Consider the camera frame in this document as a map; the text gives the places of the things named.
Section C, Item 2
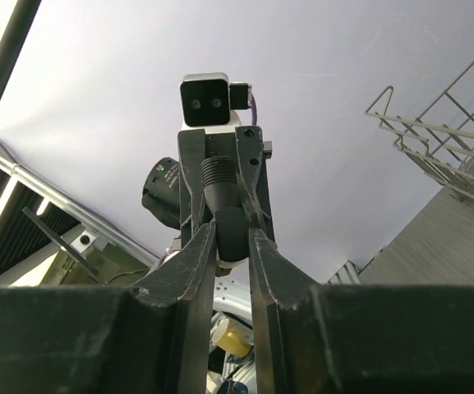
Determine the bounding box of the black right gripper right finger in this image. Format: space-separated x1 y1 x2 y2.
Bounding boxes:
249 229 474 393

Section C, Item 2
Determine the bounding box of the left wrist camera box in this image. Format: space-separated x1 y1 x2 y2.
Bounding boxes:
179 72 258 134

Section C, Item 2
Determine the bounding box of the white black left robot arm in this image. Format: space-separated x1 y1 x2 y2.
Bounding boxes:
142 126 275 261

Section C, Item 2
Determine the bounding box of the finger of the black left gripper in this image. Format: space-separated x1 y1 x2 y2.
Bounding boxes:
235 126 278 249
177 129 212 246

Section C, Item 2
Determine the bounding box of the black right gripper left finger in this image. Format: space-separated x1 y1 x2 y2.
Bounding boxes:
0 223 216 393

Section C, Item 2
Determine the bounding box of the grey wire dish rack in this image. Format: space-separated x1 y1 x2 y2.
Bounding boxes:
365 60 474 203

